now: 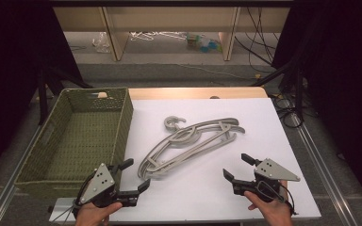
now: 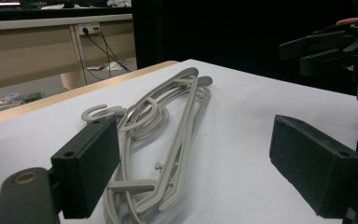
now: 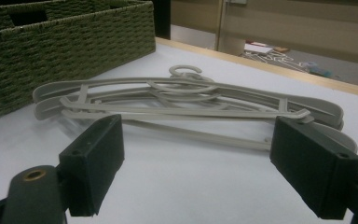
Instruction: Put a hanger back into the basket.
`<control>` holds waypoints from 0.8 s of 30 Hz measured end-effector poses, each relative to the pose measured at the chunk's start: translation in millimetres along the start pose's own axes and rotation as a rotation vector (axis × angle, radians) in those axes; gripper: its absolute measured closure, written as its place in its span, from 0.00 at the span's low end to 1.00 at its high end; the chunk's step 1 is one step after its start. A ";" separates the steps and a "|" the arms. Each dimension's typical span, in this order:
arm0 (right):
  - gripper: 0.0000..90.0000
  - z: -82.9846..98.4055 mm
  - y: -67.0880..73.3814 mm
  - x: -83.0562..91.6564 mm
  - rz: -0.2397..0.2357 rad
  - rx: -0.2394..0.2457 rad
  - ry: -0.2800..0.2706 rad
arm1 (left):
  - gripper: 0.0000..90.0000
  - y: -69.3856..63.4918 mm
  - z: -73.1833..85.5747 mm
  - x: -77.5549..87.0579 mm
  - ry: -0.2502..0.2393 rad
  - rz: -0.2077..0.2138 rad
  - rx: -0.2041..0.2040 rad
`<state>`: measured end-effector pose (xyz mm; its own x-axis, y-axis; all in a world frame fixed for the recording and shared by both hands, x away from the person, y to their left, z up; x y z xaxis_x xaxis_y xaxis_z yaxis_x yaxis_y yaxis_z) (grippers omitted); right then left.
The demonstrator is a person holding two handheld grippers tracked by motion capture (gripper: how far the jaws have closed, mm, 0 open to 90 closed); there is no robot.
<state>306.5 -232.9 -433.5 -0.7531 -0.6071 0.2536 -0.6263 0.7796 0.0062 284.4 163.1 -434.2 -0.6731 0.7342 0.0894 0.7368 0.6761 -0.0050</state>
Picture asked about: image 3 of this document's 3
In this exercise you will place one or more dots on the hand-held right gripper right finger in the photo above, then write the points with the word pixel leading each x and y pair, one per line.
pixel 313 165

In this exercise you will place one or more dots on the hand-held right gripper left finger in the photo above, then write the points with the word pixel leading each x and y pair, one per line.
pixel 93 161

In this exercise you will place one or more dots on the green woven basket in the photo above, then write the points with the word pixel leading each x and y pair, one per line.
pixel 74 53

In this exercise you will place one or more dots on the blue and green object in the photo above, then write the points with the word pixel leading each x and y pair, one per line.
pixel 318 70

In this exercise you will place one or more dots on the small brown object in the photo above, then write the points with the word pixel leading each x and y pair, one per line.
pixel 281 49

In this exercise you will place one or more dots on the white flat box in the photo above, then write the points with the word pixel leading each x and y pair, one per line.
pixel 258 48

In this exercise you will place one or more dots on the beige round column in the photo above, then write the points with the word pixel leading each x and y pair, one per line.
pixel 231 34

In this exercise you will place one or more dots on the black upright post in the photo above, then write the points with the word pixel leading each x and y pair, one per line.
pixel 161 18

